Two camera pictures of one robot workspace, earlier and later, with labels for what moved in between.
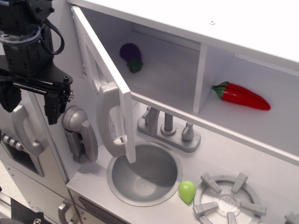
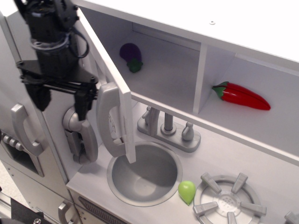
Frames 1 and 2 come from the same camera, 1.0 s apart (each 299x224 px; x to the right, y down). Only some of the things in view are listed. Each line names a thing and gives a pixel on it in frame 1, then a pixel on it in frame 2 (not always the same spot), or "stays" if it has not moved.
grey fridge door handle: x=19 y=114 stays
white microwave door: x=115 y=111 stays
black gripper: x=31 y=66 -> x=58 y=70
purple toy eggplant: x=131 y=53 stays
